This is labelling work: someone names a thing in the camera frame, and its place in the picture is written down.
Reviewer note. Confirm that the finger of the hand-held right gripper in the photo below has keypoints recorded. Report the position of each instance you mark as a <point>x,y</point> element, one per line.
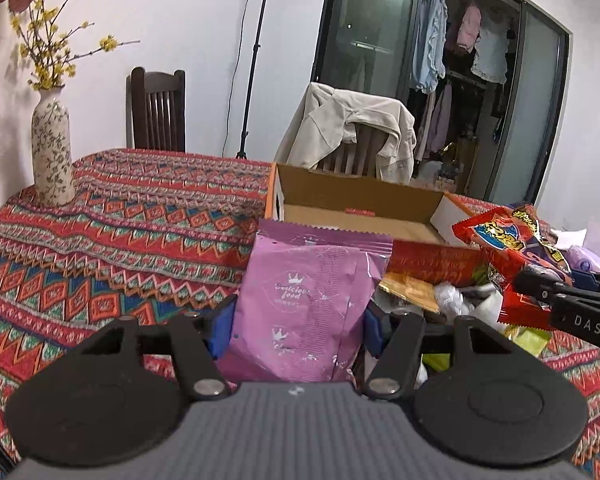
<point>595,281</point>
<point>540,285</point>

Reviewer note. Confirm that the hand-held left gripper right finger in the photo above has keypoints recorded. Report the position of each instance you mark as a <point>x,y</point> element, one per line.
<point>375,331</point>

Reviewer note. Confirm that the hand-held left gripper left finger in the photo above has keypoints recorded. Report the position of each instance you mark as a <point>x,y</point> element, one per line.
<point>220,327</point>

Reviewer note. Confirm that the pile of assorted snack packets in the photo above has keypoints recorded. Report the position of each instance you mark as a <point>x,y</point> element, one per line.
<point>410,287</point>

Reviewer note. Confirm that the red snack packet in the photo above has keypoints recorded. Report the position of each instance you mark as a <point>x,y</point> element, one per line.
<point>500,240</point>

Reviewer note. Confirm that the purple snack packet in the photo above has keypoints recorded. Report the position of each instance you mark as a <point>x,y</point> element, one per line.
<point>300,300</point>

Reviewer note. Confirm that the orange cardboard box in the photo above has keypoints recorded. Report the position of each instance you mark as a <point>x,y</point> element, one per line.
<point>355,200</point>

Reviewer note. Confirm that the purple tissue pack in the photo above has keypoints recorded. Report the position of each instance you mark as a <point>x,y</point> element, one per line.
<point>587,260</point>

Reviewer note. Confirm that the white tissue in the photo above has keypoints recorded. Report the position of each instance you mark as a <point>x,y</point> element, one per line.
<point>572,237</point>

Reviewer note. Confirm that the red patterned tablecloth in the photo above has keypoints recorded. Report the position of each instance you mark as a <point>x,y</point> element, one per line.
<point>105,240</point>

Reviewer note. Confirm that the black studio light stand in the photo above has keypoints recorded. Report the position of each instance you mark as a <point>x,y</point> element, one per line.
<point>241,154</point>

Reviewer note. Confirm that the wooden chair under jacket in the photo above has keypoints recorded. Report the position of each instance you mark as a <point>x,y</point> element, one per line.
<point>355,155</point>

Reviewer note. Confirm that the pale hanging clothes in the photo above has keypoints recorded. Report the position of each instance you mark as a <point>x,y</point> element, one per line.
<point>437,120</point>

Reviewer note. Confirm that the beige jacket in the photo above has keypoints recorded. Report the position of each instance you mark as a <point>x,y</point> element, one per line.
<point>330,125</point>

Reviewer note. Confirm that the dark wooden chair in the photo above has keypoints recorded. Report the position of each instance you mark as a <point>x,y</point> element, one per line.
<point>140,110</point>

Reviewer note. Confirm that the white hanging top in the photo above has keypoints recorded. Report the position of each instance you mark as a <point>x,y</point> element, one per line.
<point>490,55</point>

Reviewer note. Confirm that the floral ceramic vase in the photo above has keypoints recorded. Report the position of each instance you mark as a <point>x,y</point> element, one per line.
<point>52,150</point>

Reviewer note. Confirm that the pink hanging garment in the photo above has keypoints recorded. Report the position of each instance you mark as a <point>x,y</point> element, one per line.
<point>469,30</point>

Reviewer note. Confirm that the light blue hanging shirt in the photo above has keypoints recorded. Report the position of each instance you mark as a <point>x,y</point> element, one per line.
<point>430,40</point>

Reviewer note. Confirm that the sliding glass door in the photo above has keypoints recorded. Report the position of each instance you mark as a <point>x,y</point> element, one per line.
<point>365,35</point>

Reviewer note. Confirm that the yellow flower branches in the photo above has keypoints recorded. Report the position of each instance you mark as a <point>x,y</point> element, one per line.
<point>45,72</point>

